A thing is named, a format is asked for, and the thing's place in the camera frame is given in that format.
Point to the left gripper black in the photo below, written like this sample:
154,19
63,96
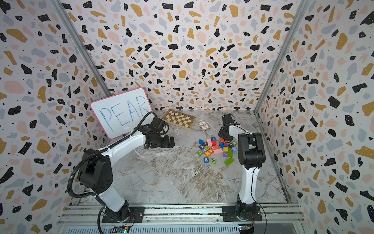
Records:
167,144

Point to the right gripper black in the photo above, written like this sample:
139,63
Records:
220,132

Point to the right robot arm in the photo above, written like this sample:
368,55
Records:
251,156

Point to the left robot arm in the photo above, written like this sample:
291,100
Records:
94,174

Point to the long orange block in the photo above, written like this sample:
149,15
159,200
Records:
222,140

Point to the playing card box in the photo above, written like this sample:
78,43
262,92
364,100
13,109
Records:
203,126

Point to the long green block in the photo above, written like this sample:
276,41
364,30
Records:
229,161

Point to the wooden chess board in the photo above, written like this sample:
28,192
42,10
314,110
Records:
179,119

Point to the white board pink frame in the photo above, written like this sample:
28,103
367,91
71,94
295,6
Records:
120,114

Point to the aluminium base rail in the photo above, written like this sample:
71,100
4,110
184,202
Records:
202,218

